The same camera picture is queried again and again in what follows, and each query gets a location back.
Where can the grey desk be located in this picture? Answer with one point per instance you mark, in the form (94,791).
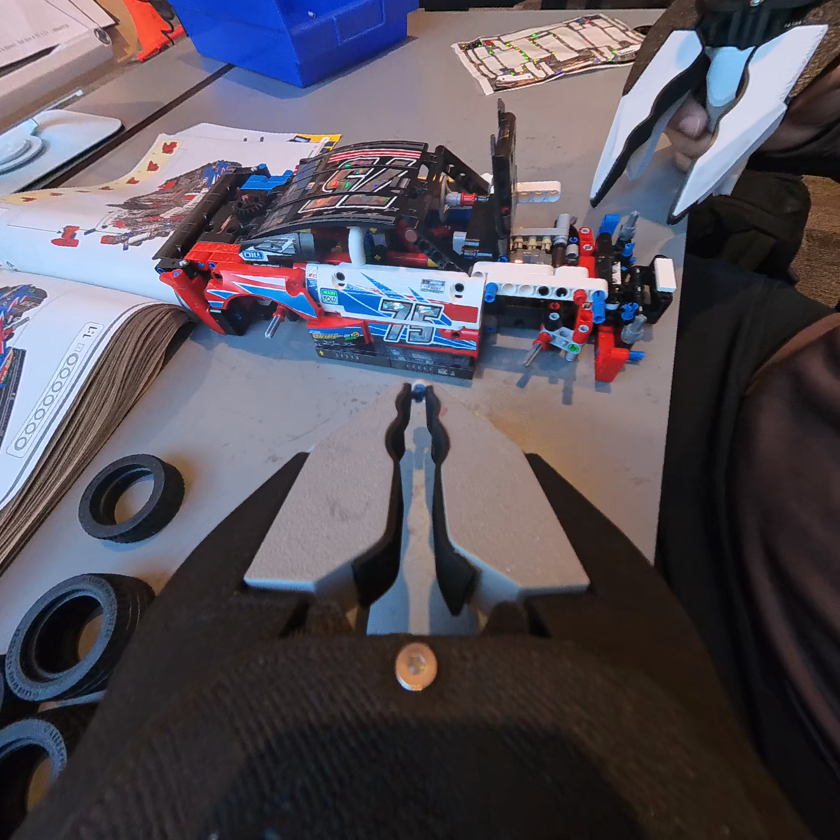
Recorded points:
(229,407)

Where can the holographic sticker sheet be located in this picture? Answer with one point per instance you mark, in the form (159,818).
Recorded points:
(544,52)

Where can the person's right hand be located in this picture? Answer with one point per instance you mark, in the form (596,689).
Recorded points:
(689,131)

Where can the black rubber tire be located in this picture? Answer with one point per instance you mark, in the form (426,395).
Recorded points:
(128,623)
(46,741)

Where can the wooden board with paper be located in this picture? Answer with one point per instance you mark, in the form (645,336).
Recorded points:
(46,33)

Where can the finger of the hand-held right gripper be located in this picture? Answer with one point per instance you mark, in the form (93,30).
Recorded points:
(646,111)
(761,111)

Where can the toy brick race car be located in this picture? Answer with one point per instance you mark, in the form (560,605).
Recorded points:
(394,295)

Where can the blue plastic bin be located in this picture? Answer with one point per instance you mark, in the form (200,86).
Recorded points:
(295,33)

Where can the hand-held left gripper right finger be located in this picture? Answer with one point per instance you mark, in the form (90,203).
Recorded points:
(518,518)

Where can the instruction booklet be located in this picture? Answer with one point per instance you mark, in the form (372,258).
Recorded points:
(65,295)

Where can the white stand base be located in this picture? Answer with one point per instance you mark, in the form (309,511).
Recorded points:
(59,141)

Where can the person's right forearm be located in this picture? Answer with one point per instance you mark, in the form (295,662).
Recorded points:
(814,111)

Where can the orange plastic object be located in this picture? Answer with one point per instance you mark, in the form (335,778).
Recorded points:
(148,29)

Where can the brown sweater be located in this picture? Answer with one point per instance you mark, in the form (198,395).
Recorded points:
(794,525)

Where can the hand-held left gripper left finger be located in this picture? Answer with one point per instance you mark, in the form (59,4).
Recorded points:
(328,518)

